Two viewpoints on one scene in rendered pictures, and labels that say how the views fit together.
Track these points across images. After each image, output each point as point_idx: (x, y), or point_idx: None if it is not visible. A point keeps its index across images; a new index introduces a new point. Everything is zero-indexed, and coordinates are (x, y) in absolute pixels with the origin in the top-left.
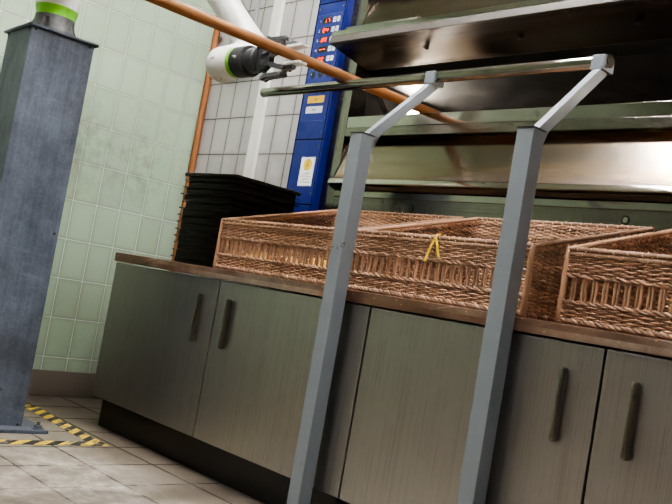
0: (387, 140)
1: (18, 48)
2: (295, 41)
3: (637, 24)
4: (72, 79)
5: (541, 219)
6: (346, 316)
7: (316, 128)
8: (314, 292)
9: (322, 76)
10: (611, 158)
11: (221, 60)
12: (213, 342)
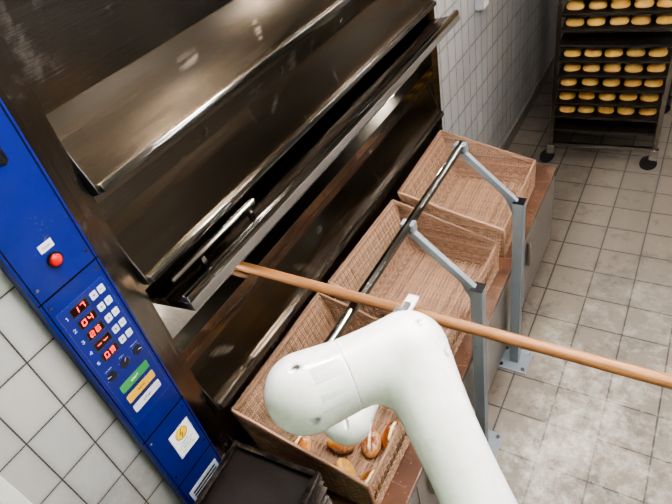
0: None
1: None
2: (409, 303)
3: None
4: None
5: (347, 245)
6: (472, 364)
7: (166, 401)
8: (462, 382)
9: (131, 360)
10: (359, 184)
11: (377, 408)
12: (423, 503)
